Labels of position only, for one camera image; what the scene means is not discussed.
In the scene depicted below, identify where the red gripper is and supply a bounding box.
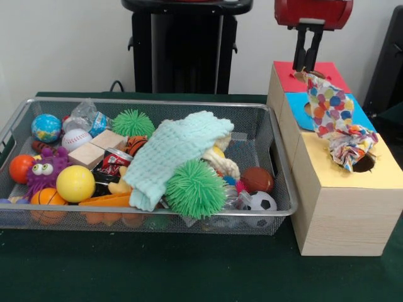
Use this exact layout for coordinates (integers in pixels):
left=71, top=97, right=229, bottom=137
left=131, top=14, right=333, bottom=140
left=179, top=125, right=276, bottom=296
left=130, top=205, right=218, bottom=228
left=273, top=0, right=354, bottom=74

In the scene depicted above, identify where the colourful polka dot cloth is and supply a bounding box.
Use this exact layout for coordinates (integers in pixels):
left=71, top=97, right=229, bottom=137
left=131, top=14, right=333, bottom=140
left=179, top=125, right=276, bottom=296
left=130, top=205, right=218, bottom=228
left=295, top=67, right=380, bottom=174

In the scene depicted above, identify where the light blue cloth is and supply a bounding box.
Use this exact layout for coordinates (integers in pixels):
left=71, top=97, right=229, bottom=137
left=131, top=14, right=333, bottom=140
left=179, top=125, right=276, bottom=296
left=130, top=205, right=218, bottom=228
left=122, top=110, right=236, bottom=212

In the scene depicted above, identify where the green spiky rubber ball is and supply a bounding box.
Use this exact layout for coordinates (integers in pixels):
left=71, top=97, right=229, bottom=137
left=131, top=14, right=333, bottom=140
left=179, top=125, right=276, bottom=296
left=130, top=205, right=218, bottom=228
left=164, top=159, right=228, bottom=220
left=111, top=109, right=157, bottom=139

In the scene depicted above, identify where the wooden box with three holes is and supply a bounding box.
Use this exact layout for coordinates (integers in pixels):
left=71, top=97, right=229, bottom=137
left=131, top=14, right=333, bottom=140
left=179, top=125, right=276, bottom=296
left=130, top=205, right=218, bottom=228
left=266, top=60, right=403, bottom=257

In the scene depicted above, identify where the silver mesh bin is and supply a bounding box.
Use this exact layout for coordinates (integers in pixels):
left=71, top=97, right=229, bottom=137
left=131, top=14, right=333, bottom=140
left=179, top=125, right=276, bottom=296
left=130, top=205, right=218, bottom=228
left=0, top=97, right=299, bottom=237

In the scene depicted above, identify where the black upright panel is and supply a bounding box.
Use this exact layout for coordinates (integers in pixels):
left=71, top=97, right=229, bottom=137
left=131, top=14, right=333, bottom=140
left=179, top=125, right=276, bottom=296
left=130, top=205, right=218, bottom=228
left=361, top=4, right=403, bottom=111

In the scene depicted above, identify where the cream knitted cloth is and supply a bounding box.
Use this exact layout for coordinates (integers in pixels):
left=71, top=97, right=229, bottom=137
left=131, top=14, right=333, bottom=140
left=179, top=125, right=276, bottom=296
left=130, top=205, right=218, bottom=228
left=201, top=131, right=242, bottom=177

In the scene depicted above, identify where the brown toy football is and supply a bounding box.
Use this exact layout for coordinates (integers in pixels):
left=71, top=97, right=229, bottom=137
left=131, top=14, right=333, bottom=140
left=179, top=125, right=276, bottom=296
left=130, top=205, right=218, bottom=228
left=241, top=167, right=275, bottom=193

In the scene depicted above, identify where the black and white soccer ball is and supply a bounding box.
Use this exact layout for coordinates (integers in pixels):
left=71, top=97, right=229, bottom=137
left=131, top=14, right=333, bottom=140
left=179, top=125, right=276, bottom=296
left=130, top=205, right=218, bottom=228
left=244, top=191, right=278, bottom=218

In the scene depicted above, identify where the white toy baseball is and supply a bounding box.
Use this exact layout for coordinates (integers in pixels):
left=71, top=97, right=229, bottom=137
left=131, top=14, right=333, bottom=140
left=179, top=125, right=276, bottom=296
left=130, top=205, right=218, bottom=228
left=61, top=128, right=93, bottom=153

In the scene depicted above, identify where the dark green table cloth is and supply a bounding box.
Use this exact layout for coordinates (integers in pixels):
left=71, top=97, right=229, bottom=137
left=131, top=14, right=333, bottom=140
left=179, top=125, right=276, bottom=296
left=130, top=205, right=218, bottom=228
left=0, top=91, right=403, bottom=302

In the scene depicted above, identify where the yellow smooth ball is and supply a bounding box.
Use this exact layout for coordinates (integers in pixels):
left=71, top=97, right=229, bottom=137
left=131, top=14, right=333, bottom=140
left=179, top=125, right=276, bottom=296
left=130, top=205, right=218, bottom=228
left=55, top=165, right=96, bottom=204

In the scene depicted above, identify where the blue globe ball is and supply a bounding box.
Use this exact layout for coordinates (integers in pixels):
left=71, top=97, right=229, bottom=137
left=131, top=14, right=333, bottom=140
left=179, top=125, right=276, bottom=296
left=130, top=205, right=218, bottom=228
left=30, top=113, right=62, bottom=144

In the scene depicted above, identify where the purple furry monster toy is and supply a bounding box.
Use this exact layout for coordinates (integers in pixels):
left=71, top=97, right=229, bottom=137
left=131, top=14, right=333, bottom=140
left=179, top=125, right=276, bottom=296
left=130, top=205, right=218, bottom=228
left=25, top=147, right=72, bottom=198

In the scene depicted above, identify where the orange toy basketball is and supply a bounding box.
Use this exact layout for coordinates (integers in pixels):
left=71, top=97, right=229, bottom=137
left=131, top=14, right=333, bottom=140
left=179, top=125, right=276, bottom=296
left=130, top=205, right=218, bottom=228
left=30, top=187, right=69, bottom=207

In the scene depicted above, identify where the red orange ball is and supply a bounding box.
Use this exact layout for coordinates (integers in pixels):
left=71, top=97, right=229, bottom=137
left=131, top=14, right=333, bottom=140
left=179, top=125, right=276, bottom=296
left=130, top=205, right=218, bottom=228
left=8, top=154, right=36, bottom=185

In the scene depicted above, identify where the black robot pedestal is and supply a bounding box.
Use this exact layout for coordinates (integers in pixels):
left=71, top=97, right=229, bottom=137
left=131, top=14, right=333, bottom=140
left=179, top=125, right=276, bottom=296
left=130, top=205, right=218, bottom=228
left=121, top=0, right=254, bottom=94

